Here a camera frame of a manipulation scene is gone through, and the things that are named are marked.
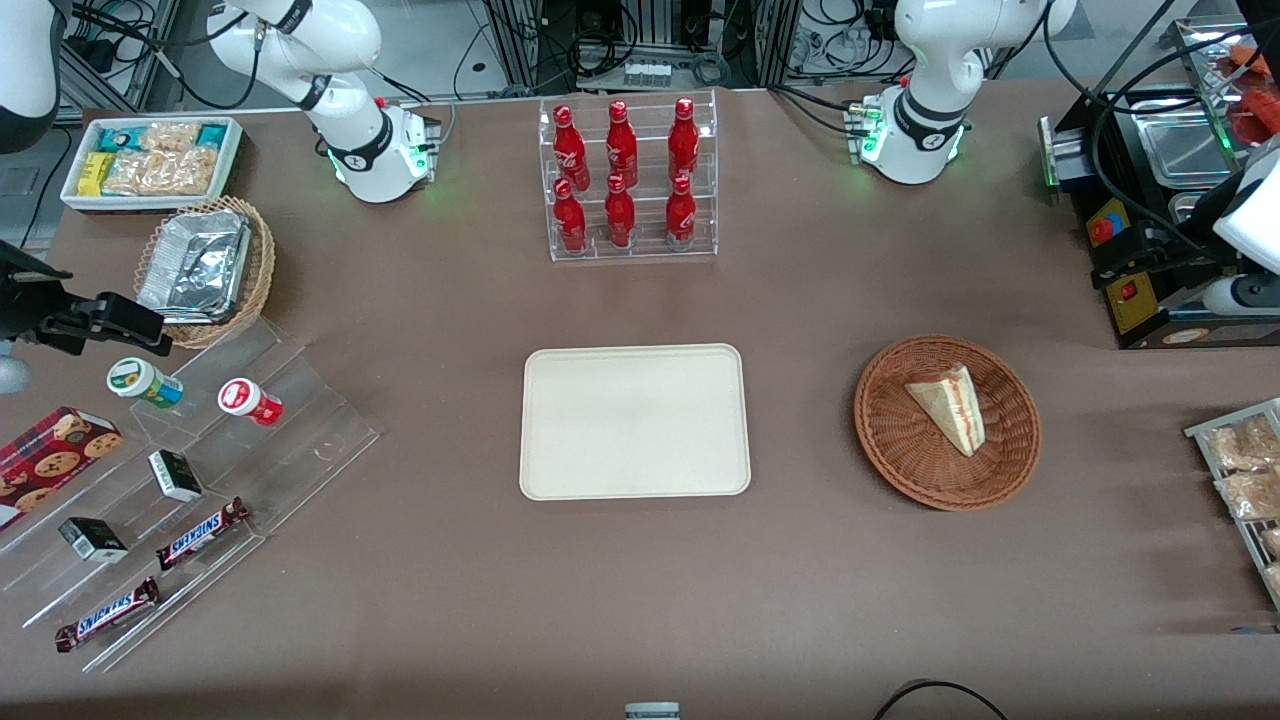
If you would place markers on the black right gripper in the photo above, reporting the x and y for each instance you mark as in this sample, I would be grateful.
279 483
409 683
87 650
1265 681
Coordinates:
22 300

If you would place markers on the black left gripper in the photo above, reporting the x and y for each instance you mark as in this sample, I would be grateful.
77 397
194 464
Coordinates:
1172 252

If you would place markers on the triangular sandwich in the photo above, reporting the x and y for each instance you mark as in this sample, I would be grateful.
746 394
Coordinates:
950 410

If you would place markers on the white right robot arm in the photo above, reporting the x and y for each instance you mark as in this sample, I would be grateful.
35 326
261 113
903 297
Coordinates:
370 150

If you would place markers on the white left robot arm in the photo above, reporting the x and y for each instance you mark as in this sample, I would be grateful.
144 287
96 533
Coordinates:
925 130

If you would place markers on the oval wicker basket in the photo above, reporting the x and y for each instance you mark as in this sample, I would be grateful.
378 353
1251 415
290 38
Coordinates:
258 275

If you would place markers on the round brown wicker basket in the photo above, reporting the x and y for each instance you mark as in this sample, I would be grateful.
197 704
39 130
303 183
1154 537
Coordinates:
900 440

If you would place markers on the beige rectangular serving tray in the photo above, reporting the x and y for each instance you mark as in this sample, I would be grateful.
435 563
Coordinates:
634 420

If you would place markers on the black food warmer machine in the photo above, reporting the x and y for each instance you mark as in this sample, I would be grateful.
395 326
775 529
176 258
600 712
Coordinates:
1150 310

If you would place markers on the green-lidded snack cup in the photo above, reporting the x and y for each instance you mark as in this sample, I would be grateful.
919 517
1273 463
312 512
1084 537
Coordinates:
140 380

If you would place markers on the silver foil pouch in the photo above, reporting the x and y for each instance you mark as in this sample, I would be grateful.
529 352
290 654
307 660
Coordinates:
195 265

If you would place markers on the stainless steel pan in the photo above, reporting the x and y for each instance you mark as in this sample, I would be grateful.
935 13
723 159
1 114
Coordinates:
1185 150

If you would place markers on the red tartan cookie box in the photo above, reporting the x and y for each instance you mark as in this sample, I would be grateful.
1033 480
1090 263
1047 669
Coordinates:
50 460

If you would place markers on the yellow snack packet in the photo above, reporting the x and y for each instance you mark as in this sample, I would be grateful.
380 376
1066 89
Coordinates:
95 173

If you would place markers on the red-lidded snack cup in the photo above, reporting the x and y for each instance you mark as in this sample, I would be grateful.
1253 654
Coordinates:
248 400

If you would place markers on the small black carton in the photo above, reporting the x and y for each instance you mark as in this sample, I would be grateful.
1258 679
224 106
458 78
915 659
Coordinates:
176 476
92 540

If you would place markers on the large clear cracker bag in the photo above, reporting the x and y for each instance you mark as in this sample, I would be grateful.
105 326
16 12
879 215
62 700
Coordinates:
165 172

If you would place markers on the teal snack packet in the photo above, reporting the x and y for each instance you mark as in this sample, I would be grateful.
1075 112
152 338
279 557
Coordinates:
212 135
118 138

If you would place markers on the clear bag of nuts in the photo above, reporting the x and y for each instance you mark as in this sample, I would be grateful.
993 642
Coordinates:
1274 580
1240 445
1272 542
1252 493

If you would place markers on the small clear cracker bag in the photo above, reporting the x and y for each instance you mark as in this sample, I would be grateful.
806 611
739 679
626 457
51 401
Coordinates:
170 135

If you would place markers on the white rectangular snack bin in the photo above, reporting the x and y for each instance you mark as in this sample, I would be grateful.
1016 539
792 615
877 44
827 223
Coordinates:
232 160

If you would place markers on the clear acrylic stepped stand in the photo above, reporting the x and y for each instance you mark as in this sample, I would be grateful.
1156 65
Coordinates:
300 440

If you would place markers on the Snickers chocolate bar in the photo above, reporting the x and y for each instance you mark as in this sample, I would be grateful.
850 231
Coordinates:
105 615
200 535

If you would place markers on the red cola bottle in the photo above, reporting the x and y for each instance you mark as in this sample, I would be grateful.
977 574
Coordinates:
620 218
683 142
621 148
570 150
681 216
570 222

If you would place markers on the clear acrylic bottle rack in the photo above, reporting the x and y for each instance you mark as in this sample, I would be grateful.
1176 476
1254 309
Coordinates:
630 250

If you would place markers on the white power strip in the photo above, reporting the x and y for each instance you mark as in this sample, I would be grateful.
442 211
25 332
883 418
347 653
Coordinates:
647 74

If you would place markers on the small grey device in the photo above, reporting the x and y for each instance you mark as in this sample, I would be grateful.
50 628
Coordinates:
652 712

